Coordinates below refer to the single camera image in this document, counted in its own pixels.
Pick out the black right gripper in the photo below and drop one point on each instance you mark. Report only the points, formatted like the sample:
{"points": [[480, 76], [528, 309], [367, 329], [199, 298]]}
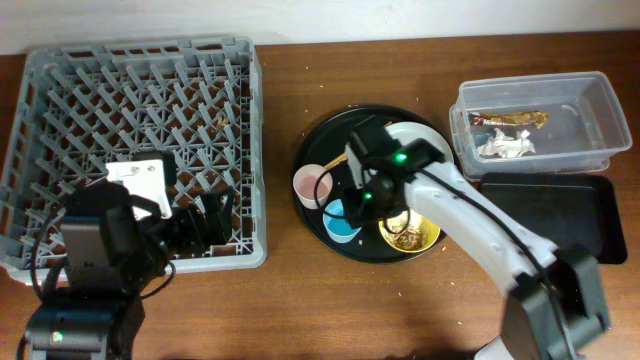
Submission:
{"points": [[360, 211]]}

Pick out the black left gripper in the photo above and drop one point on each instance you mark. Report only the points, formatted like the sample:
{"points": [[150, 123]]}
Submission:
{"points": [[196, 238]]}

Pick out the wooden chopstick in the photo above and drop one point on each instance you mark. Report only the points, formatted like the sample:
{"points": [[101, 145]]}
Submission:
{"points": [[335, 162]]}

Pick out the light blue plastic cup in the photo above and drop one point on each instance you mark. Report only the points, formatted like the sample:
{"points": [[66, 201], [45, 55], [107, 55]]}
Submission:
{"points": [[338, 229]]}

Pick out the yellow bowl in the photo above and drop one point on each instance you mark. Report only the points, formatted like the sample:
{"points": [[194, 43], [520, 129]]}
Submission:
{"points": [[409, 232]]}

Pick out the pink plastic cup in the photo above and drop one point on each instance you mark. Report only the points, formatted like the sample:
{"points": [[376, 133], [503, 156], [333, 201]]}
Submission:
{"points": [[309, 192]]}

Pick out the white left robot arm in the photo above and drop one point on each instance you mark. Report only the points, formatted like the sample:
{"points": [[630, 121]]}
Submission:
{"points": [[116, 243]]}

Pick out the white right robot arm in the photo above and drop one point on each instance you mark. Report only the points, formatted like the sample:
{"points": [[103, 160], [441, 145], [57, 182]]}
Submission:
{"points": [[554, 297]]}

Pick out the grey plastic dishwasher rack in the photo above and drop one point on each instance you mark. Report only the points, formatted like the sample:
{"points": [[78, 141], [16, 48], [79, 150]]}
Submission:
{"points": [[79, 108]]}

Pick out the clear plastic waste bin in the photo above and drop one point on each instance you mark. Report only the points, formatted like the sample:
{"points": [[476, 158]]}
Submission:
{"points": [[586, 123]]}

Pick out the round black tray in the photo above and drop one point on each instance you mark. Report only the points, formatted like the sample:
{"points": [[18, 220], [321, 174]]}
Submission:
{"points": [[326, 142]]}

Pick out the white round plate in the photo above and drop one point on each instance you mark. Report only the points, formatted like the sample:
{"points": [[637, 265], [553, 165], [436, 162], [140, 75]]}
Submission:
{"points": [[407, 132]]}

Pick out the crumpled white paper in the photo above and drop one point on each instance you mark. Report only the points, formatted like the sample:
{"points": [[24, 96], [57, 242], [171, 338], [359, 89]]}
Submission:
{"points": [[507, 147]]}

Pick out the gold foil wrapper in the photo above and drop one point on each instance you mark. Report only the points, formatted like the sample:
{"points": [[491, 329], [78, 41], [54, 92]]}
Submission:
{"points": [[535, 118]]}

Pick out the black rectangular tray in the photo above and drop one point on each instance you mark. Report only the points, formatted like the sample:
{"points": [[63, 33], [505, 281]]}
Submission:
{"points": [[567, 209]]}

